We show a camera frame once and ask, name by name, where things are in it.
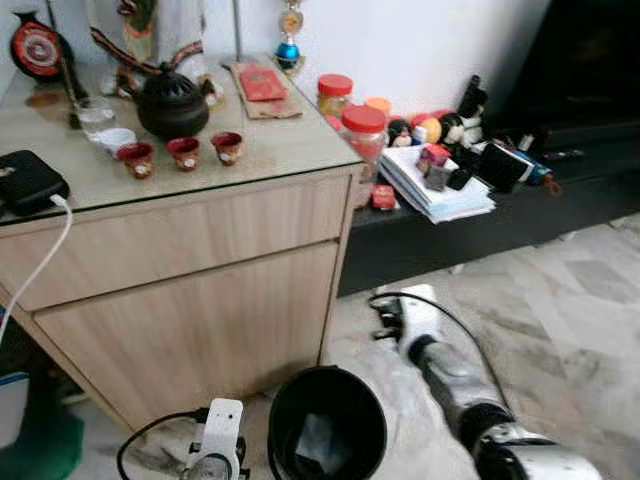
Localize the small red grey box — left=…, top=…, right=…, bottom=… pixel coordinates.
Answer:
left=418, top=143, right=452, bottom=192

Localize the black figurine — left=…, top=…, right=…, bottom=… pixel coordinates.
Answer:
left=455, top=75, right=490, bottom=142

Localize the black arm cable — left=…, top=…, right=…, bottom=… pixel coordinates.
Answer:
left=116, top=407, right=207, bottom=480
left=367, top=290, right=513, bottom=411

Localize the round red black plaque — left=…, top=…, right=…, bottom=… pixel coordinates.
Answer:
left=9, top=12, right=74, bottom=82

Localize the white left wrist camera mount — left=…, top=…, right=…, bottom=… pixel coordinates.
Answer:
left=199, top=398, right=246, bottom=471

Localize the orange lid jar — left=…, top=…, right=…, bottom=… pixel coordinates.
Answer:
left=363, top=96, right=394, bottom=117

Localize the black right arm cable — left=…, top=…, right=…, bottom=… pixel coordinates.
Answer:
left=367, top=290, right=513, bottom=411

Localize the white cable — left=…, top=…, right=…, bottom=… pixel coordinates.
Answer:
left=0, top=194, right=75, bottom=343

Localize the robed deity statue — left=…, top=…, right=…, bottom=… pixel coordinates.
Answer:
left=85, top=0, right=217, bottom=101

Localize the small red cup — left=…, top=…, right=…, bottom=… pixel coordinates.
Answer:
left=210, top=131, right=245, bottom=167
left=117, top=143, right=157, bottom=180
left=166, top=137, right=202, bottom=172

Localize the clear drinking glass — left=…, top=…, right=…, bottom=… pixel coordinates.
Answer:
left=73, top=97, right=118, bottom=141

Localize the black wallet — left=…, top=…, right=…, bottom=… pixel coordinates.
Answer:
left=478, top=140, right=532, bottom=194

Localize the round orange doll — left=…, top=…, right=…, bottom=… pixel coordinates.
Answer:
left=415, top=113, right=447, bottom=147

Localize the black haired doll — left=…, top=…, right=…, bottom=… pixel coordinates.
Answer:
left=388, top=118, right=414, bottom=150

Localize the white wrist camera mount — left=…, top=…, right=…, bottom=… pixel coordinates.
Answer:
left=385, top=285, right=447, bottom=361
left=199, top=398, right=246, bottom=471

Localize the black teapot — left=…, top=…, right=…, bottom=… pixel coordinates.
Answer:
left=133, top=62, right=214, bottom=142

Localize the blue ball ornament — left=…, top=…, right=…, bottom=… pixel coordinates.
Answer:
left=275, top=0, right=307, bottom=72

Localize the black TV cabinet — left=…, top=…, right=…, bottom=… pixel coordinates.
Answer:
left=338, top=120, right=640, bottom=297

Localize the green mat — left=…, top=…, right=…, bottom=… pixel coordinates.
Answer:
left=0, top=408, right=87, bottom=480

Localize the black television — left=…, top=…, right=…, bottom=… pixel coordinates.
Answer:
left=490, top=0, right=640, bottom=131

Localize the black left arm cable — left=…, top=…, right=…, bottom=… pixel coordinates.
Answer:
left=116, top=407, right=207, bottom=480

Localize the white blue container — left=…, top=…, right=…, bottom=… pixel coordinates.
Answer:
left=0, top=371, right=32, bottom=450

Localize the small red lid jar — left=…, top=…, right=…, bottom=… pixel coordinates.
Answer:
left=317, top=74, right=355, bottom=120

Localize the black device box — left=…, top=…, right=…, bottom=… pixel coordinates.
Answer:
left=0, top=150, right=71, bottom=217

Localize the large red lid jar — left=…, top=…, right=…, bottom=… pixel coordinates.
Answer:
left=340, top=105, right=390, bottom=187

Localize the stack of white papers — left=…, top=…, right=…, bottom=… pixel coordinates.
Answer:
left=378, top=145, right=496, bottom=224

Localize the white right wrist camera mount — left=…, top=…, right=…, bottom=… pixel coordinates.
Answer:
left=385, top=285, right=447, bottom=361

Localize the red packet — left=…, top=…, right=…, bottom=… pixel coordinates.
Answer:
left=238, top=66, right=289, bottom=102

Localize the small white bowl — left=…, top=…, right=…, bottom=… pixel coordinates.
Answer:
left=95, top=128, right=138, bottom=157

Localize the black rubbish bin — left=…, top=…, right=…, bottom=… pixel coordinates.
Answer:
left=267, top=366, right=389, bottom=480

